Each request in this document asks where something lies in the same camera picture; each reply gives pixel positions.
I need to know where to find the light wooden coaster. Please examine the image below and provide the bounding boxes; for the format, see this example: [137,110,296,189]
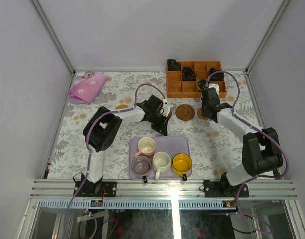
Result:
[115,104,129,110]
[197,107,209,120]

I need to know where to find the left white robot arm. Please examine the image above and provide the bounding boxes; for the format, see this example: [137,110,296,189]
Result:
[83,95,173,197]

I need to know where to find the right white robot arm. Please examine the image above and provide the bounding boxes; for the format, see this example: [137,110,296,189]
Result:
[201,87,283,197]

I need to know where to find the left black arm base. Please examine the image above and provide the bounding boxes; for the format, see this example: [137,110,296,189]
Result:
[73,173,117,198]

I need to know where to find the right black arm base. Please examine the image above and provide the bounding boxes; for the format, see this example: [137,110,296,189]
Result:
[199,180,241,198]

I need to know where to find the yellow glass cup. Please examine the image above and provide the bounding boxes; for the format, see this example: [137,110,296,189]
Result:
[172,153,192,181]

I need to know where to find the lilac plastic tray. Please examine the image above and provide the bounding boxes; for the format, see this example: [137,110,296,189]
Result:
[128,136,192,181]

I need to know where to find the pink mug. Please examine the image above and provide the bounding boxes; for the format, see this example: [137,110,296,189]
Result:
[134,137,156,157]

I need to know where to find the dark brown right saucer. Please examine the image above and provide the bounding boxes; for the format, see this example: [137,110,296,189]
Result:
[175,104,195,121]

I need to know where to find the black bundle right compartment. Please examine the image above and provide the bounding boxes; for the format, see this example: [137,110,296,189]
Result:
[209,67,224,81]

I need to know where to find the orange compartment box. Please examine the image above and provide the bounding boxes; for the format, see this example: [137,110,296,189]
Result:
[166,61,222,98]

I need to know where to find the cream white mug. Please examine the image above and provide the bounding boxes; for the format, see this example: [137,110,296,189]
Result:
[152,152,172,180]

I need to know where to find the purple mug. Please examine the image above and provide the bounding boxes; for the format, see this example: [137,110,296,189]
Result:
[131,155,152,183]

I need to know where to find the black bundle far left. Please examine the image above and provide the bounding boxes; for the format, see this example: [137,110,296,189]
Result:
[167,59,181,71]

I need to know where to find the pink folded cloth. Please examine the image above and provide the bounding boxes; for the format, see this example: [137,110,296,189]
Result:
[68,72,108,105]

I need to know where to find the black green cable bundle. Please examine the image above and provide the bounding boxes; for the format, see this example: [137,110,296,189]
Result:
[196,79,208,92]

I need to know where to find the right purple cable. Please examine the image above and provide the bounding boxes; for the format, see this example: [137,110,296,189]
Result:
[205,71,291,235]

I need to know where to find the black orange cable bundle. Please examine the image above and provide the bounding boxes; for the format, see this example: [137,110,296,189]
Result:
[181,66,196,82]

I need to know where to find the blue slotted cable duct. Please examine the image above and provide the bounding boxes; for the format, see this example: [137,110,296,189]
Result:
[40,199,236,210]

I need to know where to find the aluminium front rail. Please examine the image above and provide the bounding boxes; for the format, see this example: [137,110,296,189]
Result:
[30,179,298,200]

